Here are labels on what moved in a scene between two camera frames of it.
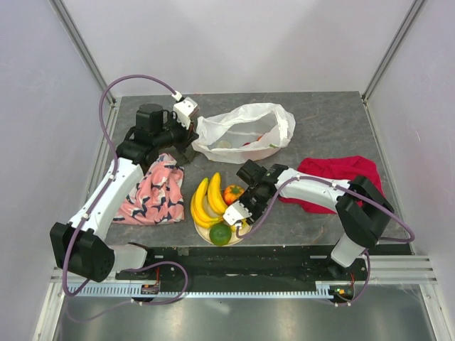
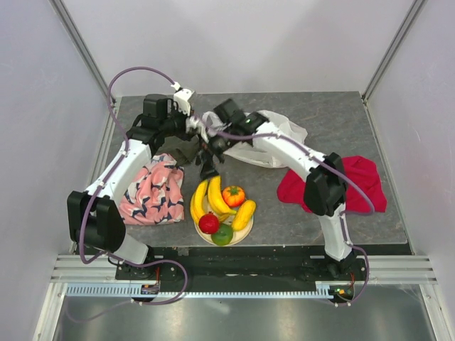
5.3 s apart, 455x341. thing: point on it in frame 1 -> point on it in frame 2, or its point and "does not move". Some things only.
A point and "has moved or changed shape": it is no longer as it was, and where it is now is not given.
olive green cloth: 182,158 does not move
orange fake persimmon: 232,192 does not move
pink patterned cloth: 158,198 does not move
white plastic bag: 244,133 has moved or changed shape
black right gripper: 256,214 -> 208,170
